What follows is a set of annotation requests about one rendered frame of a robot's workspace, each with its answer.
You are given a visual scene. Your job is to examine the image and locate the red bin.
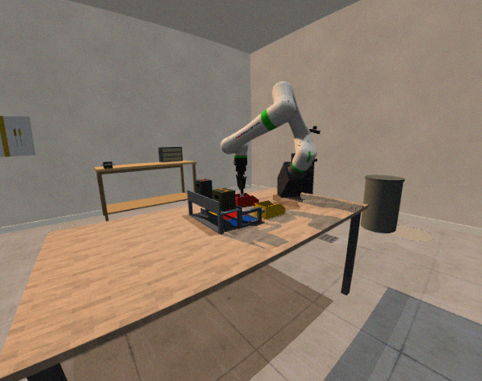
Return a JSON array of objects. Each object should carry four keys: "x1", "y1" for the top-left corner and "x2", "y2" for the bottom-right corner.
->
[{"x1": 236, "y1": 193, "x2": 258, "y2": 207}]

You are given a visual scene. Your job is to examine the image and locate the yellow bin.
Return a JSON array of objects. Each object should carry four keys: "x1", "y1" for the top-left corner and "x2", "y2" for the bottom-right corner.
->
[{"x1": 254, "y1": 200, "x2": 285, "y2": 220}]

